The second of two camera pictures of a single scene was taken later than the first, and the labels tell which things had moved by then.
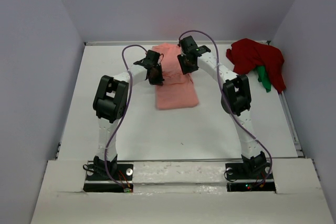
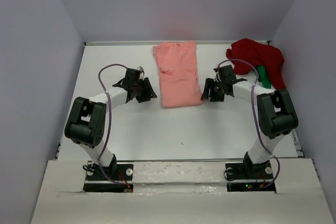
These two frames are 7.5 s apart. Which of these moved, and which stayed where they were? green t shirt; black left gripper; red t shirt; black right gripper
Moved: black right gripper; black left gripper
Stayed: red t shirt; green t shirt
